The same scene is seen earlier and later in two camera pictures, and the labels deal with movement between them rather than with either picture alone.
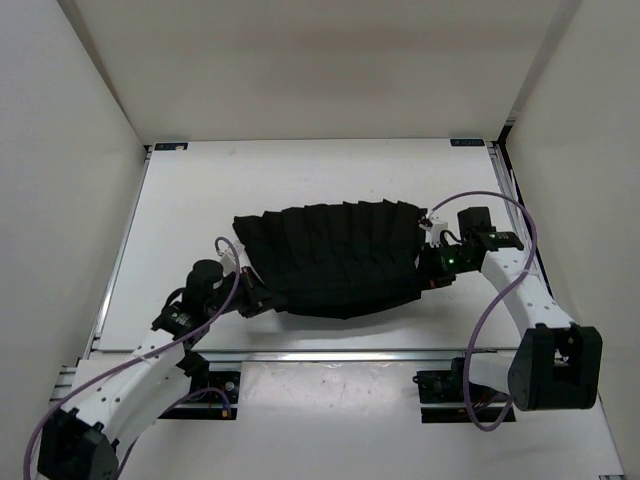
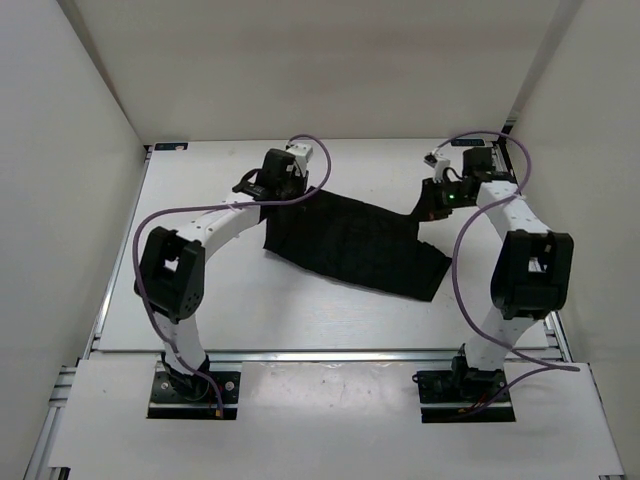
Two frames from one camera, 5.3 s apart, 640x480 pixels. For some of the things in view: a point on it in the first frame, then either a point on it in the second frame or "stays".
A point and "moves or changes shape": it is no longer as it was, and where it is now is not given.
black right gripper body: [443, 263] → [443, 197]
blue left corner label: [170, 146] stays
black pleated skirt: [335, 260] moves or changes shape
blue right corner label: [467, 142] stays
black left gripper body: [245, 299] → [296, 183]
